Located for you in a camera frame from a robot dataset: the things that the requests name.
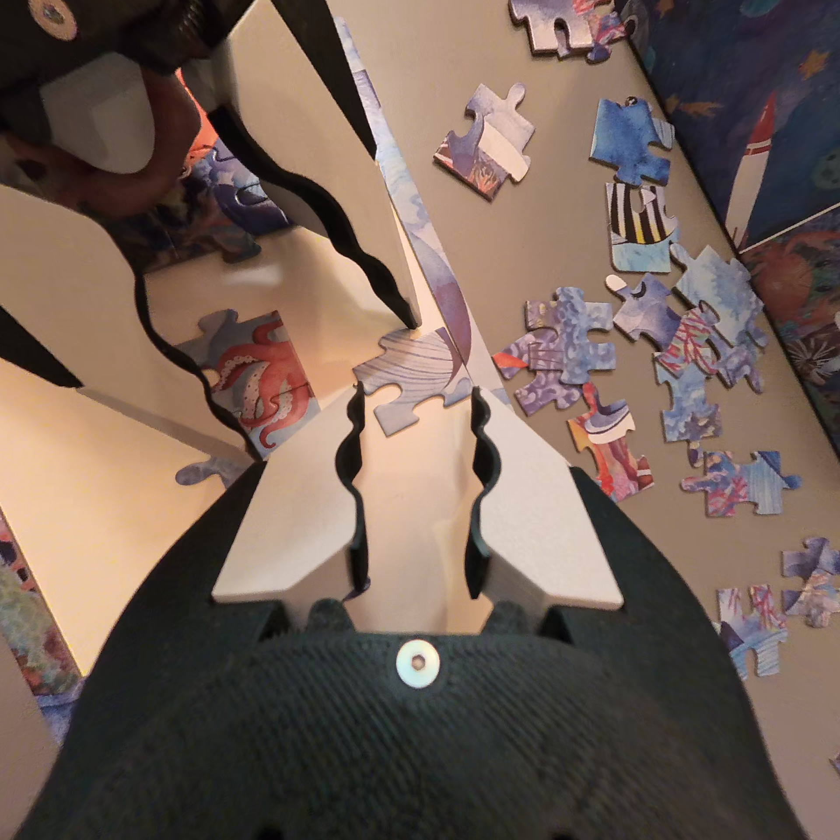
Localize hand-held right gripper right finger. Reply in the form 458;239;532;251
463;386;626;621

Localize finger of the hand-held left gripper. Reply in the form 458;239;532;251
0;184;258;463
210;0;422;330

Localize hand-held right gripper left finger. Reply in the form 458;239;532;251
210;382;370;623

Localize red octopus jigsaw piece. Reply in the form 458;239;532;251
176;308;309;401
226;384;324;460

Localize jigsaw puzzle frame tray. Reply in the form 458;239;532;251
0;16;509;713

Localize striped whale jigsaw piece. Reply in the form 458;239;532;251
353;328;475;435

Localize person's left hand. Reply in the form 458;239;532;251
5;47;221;223

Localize assembled jigsaw puzzle section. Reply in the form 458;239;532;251
112;125;296;273

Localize scattered loose jigsaw pieces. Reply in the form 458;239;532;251
433;0;840;680

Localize illustrated puzzle box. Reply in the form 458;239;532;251
617;0;840;460

